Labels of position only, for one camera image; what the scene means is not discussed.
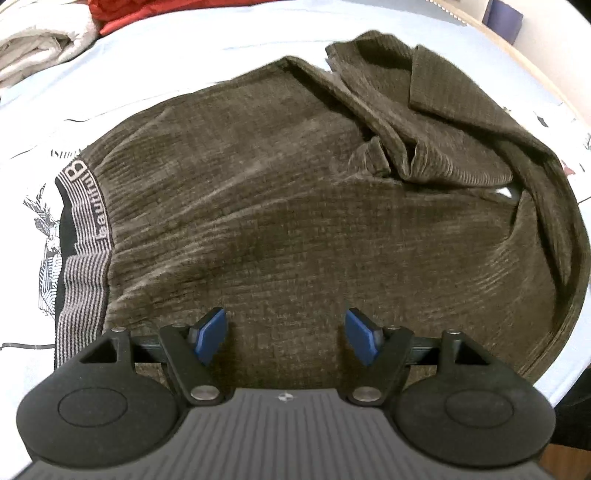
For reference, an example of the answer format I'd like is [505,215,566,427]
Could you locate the olive corduroy pants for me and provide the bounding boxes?
[55,31,590,389]

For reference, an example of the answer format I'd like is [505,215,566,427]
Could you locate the grey white printed bedsheet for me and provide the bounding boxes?
[1,1,590,479]

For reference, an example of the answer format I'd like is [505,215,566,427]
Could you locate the cream folded blanket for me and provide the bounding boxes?
[1,1,99,90]

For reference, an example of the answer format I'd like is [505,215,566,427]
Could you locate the purple bag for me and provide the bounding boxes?
[482,0,523,45]

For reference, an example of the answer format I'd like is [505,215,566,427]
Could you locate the red folded blanket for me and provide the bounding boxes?
[87,0,269,36]

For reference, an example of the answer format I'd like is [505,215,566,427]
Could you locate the wooden bed frame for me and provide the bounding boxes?
[436,1,590,132]

